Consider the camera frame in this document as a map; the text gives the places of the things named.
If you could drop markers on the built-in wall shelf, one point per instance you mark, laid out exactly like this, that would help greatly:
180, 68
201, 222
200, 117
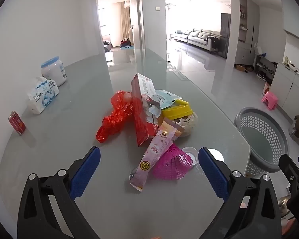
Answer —
243, 29

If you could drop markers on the white sideboard cabinet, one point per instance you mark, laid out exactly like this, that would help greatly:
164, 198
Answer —
286, 84

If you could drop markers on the grey sofa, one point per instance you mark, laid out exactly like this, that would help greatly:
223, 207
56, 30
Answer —
196, 36

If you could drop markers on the blue storage box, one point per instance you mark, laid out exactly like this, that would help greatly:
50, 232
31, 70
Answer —
127, 48

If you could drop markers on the ceiling clothes drying rack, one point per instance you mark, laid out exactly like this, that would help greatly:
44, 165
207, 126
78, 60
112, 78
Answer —
170, 4

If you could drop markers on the pink plastic stool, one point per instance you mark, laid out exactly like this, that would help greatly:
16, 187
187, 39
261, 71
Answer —
270, 99

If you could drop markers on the dark tall cabinet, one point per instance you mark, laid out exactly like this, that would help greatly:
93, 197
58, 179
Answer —
225, 34

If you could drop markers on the bed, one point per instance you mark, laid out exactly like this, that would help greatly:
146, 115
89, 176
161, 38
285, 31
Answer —
108, 46

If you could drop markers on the white upper wall cabinet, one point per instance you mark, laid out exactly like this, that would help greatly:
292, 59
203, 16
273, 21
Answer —
294, 12

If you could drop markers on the stainless steel bowl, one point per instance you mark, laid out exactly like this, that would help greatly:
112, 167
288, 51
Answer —
284, 204

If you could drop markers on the pink mesh plastic basket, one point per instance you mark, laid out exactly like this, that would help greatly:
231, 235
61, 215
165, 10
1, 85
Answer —
172, 164

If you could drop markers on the blue white mask packet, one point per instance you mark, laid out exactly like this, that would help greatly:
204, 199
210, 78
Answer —
164, 98

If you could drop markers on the clear round plastic lid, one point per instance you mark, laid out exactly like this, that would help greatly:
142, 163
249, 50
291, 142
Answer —
193, 154

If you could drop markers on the woven storage basket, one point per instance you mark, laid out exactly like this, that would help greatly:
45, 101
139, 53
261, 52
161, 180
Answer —
292, 130

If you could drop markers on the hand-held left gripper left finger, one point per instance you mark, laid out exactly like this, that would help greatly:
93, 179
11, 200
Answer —
86, 171

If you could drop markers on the grey perforated plastic basket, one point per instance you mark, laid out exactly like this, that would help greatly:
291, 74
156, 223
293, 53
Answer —
264, 139

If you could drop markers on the open shoe rack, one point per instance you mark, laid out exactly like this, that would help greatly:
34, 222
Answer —
265, 67

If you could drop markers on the white bedroom door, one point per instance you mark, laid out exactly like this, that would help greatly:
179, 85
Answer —
137, 29

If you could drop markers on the red cardboard box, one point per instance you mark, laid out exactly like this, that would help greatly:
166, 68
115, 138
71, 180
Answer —
139, 119

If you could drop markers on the red plastic bag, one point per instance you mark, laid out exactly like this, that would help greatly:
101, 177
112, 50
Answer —
114, 122

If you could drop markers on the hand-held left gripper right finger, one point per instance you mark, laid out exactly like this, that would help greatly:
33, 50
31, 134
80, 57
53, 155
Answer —
213, 171

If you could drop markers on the red white carton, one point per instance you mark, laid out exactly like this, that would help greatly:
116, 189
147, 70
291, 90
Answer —
266, 89

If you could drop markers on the small red can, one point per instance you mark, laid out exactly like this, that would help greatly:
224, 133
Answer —
17, 124

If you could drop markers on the white jar with blue lid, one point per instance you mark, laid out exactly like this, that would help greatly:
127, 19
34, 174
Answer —
53, 74

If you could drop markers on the beige snack packet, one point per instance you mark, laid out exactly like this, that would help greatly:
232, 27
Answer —
169, 127

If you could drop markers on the beige curtain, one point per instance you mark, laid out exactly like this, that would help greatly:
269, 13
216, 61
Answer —
125, 22

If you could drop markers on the white blue tissue pack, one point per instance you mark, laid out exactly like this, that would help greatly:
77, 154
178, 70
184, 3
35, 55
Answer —
41, 97

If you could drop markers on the pink snack wrapper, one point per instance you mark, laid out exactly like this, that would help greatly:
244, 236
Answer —
154, 151

